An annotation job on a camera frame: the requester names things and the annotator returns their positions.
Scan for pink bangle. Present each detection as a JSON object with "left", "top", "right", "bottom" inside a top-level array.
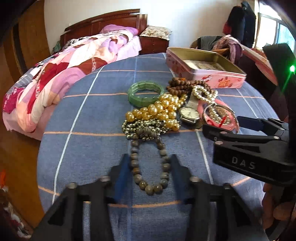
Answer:
[{"left": 197, "top": 99, "right": 239, "bottom": 133}]

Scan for red string cord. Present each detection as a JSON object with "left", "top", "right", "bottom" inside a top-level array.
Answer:
[{"left": 217, "top": 115, "right": 228, "bottom": 129}]

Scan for white pearl necklace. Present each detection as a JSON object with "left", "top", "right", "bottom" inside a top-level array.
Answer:
[{"left": 191, "top": 84, "right": 233, "bottom": 126}]

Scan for silver wrist watch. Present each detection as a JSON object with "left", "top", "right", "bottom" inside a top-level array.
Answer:
[{"left": 179, "top": 94, "right": 200, "bottom": 125}]

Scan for gold pearl necklace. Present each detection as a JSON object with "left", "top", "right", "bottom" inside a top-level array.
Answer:
[{"left": 125, "top": 93, "right": 188, "bottom": 132}]

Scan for brown wooden bead necklace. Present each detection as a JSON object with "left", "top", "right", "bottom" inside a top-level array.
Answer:
[{"left": 165, "top": 77, "right": 213, "bottom": 97}]

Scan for silver metallic bead necklace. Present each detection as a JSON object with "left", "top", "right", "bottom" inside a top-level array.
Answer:
[{"left": 121, "top": 119, "right": 179, "bottom": 141}]

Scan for grey-brown agate bead bracelet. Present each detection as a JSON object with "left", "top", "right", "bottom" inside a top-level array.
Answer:
[{"left": 129, "top": 126, "right": 172, "bottom": 196}]

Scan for green jade bangle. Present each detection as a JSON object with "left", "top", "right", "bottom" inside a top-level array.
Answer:
[{"left": 127, "top": 81, "right": 165, "bottom": 108}]

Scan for right hand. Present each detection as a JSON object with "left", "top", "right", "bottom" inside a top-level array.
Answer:
[{"left": 262, "top": 183, "right": 295, "bottom": 230}]

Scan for dark desk with pink cover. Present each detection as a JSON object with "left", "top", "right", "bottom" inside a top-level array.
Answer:
[{"left": 237, "top": 45, "right": 278, "bottom": 110}]

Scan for pink metal tin box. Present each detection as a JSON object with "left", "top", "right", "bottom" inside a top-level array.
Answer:
[{"left": 166, "top": 47, "right": 246, "bottom": 88}]

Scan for purple clothes on chair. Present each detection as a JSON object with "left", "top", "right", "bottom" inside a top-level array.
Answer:
[{"left": 212, "top": 35, "right": 243, "bottom": 64}]

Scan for blue plaid tablecloth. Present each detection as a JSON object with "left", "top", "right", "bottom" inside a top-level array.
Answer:
[{"left": 37, "top": 53, "right": 264, "bottom": 240}]

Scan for grey garment on chair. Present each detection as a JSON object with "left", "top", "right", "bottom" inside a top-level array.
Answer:
[{"left": 197, "top": 36, "right": 222, "bottom": 51}]

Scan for wicker chair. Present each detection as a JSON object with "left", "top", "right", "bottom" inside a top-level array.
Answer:
[{"left": 190, "top": 36, "right": 230, "bottom": 56}]

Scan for window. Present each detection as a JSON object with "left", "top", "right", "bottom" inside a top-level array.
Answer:
[{"left": 254, "top": 1, "right": 295, "bottom": 54}]

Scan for dark hanging coats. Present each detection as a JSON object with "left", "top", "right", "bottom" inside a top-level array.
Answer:
[{"left": 222, "top": 1, "right": 256, "bottom": 48}]

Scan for wooden nightstand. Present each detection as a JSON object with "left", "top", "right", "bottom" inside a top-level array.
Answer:
[{"left": 139, "top": 37, "right": 169, "bottom": 55}]

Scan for floral cushion on nightstand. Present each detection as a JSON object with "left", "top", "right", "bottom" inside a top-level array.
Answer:
[{"left": 140, "top": 26, "right": 171, "bottom": 41}]

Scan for pink patchwork quilt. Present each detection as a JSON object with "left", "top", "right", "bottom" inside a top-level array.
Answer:
[{"left": 2, "top": 29, "right": 142, "bottom": 140}]

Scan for wooden bed with headboard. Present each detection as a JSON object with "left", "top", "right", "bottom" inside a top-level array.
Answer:
[{"left": 60, "top": 9, "right": 147, "bottom": 47}]

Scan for purple pillow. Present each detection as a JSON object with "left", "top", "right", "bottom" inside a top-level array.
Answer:
[{"left": 99, "top": 24, "right": 138, "bottom": 36}]

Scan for wooden wardrobe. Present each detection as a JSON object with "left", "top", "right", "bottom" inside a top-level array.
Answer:
[{"left": 0, "top": 0, "right": 51, "bottom": 84}]

